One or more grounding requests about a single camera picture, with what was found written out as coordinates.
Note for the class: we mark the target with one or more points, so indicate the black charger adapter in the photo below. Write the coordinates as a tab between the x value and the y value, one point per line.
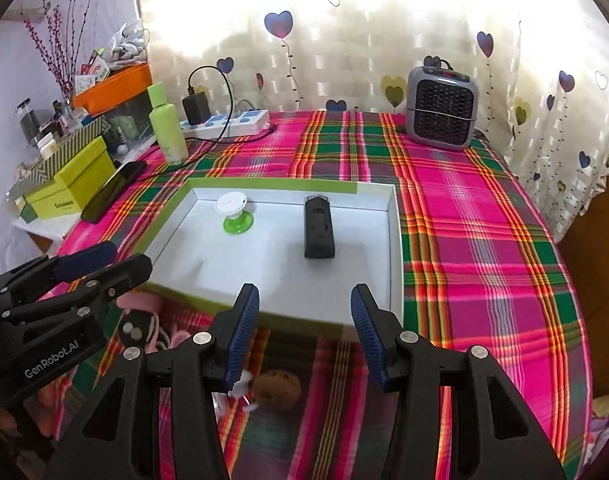
194	107

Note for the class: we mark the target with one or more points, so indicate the black rectangular device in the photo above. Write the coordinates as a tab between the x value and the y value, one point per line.
319	235

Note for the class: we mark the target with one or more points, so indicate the white egg-shaped light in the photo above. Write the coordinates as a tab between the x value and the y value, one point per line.
243	389

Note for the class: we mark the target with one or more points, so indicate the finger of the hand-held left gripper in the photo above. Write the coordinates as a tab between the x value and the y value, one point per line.
84	261
119	275

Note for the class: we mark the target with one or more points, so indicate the grey chevron patterned box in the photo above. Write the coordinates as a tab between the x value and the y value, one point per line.
84	132

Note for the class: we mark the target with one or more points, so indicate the light green bottle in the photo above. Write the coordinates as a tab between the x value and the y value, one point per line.
168	130

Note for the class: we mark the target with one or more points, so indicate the brown walnut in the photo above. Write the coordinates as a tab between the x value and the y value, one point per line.
279	390

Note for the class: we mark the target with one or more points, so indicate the white power strip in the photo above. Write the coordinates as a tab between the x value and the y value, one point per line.
244	121

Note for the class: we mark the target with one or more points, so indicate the shallow white cardboard box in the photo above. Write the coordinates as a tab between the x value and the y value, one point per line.
264	270

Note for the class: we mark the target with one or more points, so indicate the clear plastic container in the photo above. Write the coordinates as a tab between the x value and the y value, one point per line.
129	122

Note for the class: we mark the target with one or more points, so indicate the yellow-green cardboard box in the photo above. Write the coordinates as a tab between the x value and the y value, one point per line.
79	180

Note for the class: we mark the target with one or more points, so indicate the black smartphone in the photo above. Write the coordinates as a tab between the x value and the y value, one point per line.
112	192

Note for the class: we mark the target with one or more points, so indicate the plaid tablecloth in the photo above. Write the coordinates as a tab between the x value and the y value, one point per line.
459	260

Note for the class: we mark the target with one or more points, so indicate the wooden cabinet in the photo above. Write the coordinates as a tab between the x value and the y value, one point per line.
599	285

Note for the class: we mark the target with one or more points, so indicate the pink clip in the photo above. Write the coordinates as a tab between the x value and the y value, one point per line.
160	337

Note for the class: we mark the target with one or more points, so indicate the pink branch decoration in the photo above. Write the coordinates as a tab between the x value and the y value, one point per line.
64	82

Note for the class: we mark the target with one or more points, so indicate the dark glass jar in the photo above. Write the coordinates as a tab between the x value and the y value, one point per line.
29	122

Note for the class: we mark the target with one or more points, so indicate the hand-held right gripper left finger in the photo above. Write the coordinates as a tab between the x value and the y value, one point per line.
242	332

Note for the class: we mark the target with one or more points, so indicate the grey space heater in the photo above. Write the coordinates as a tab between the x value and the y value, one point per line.
442	110

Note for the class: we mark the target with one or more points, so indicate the clear plastic bag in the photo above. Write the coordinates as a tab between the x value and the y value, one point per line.
127	47

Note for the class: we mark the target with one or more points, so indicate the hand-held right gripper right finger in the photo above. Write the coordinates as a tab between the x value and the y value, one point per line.
367	335

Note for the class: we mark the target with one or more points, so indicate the heart print curtain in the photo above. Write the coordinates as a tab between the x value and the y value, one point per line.
359	35

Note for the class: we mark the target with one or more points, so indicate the green suction cup holder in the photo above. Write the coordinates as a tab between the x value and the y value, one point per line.
234	224

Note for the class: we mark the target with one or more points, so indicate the colourful paper packets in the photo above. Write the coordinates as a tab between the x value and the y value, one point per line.
92	72

